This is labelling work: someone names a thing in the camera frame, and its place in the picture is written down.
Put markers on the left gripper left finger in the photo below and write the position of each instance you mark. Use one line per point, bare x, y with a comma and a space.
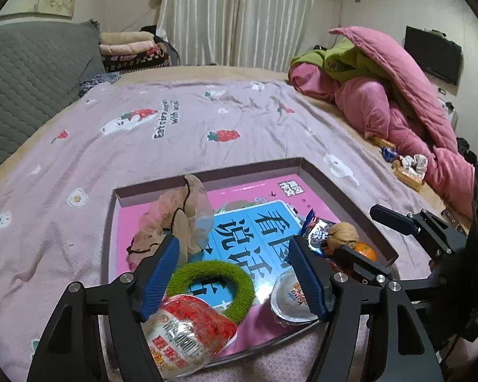
153, 275

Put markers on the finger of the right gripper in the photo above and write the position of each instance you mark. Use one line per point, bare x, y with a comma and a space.
361, 268
407, 225

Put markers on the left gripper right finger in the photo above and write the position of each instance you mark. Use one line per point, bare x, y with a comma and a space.
313, 273

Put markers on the orange tangerine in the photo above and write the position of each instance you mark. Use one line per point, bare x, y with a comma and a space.
366, 251

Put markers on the red white surprise egg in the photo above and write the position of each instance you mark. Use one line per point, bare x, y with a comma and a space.
288, 302

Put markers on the brown walnut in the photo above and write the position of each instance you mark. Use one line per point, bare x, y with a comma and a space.
342, 235

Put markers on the blue Oreo cookie packet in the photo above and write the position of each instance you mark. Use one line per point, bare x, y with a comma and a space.
315, 231

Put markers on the blue white surprise egg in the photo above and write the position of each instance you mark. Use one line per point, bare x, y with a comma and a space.
185, 334

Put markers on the beige mesh drawstring bag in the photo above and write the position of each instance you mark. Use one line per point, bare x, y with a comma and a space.
185, 213

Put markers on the shallow grey cardboard box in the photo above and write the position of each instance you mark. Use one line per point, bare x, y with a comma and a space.
341, 206

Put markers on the wrapped biscuit packet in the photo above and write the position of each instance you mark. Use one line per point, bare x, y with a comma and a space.
396, 166

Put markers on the white floral scrunchie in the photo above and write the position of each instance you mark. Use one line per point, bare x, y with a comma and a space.
415, 165

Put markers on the small blue snack wrapper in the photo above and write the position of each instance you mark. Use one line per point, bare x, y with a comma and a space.
389, 154

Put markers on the pink quilted duvet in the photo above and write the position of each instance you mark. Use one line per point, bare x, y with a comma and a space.
404, 111

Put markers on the pink strawberry print bedsheet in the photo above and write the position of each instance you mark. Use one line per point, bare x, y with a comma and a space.
54, 200

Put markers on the green blanket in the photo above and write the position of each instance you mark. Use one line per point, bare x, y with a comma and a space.
342, 62

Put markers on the stack of folded blankets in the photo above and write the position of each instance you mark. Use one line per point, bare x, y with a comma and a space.
126, 52

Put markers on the grey quilted headboard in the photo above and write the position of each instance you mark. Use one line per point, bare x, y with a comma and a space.
42, 65

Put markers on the white striped curtain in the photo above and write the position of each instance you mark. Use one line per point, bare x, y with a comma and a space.
236, 33

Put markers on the black wall television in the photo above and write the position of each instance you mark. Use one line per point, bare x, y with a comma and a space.
435, 54

